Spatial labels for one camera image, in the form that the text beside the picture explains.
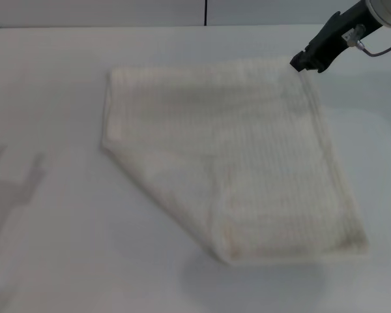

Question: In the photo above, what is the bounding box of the white waffle towel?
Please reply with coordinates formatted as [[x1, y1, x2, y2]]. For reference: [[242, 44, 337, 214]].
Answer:
[[99, 55, 371, 267]]

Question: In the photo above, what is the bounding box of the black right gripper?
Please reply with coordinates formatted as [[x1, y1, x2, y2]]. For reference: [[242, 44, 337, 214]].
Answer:
[[289, 0, 384, 74]]

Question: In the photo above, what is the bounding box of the grey right gripper cable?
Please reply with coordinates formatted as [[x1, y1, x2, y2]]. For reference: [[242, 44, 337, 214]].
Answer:
[[343, 24, 391, 59]]

